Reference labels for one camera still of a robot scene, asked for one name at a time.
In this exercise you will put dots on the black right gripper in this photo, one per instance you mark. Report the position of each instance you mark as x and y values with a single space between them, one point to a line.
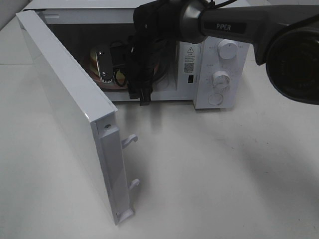
154 22

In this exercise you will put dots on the pink round plate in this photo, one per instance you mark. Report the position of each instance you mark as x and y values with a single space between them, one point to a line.
117 80

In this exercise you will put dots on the white microwave door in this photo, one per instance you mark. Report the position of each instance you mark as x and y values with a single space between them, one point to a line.
85 114

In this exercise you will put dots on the round white door-release button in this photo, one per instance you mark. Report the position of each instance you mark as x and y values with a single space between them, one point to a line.
215 99

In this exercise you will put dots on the toast sandwich with lettuce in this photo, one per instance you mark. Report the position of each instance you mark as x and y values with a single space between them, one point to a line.
107 67

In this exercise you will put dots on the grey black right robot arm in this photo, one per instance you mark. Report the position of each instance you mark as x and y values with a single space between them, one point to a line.
285 39

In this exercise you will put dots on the lower white timer knob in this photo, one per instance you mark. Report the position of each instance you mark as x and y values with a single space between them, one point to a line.
221 79

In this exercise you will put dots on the upper white power knob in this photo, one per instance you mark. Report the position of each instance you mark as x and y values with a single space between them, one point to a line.
227 49

